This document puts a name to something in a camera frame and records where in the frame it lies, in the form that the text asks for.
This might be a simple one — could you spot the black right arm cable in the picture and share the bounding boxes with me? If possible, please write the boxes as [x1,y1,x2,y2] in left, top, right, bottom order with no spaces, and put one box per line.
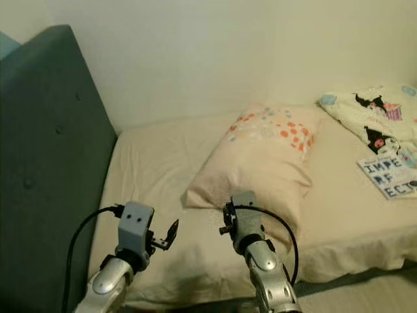
[235,204,299,284]

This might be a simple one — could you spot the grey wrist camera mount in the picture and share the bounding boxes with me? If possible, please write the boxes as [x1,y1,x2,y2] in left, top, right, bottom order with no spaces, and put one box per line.
[117,201,156,258]
[231,190,268,248]

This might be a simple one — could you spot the grey-green padded headboard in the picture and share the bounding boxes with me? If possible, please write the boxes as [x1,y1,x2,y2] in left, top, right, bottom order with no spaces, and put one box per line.
[0,25,118,313]

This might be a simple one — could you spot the bed mattress with beige sheet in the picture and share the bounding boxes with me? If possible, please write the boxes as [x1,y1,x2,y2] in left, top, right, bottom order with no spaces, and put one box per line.
[88,104,417,310]

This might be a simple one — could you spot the cream cartoon print comforter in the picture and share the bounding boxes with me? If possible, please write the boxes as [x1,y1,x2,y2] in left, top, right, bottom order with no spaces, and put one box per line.
[318,83,417,160]

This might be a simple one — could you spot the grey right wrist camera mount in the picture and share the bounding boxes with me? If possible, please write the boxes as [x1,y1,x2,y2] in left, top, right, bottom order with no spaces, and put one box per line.
[231,190,268,248]

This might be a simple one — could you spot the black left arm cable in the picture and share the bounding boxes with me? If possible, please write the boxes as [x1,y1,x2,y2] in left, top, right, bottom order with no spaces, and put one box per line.
[62,204,124,313]

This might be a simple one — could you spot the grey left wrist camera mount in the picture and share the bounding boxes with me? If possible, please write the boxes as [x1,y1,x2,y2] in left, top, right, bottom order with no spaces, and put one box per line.
[117,201,156,258]

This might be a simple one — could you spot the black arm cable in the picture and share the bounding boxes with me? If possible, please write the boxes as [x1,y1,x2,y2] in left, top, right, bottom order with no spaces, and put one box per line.
[235,204,299,284]
[62,204,124,313]

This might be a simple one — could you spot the pink pillow with orange dots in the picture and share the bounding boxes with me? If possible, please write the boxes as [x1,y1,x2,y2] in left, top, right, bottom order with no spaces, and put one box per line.
[182,101,323,252]

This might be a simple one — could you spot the white book with blue letters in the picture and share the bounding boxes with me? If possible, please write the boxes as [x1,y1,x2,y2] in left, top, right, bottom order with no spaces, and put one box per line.
[357,155,417,200]

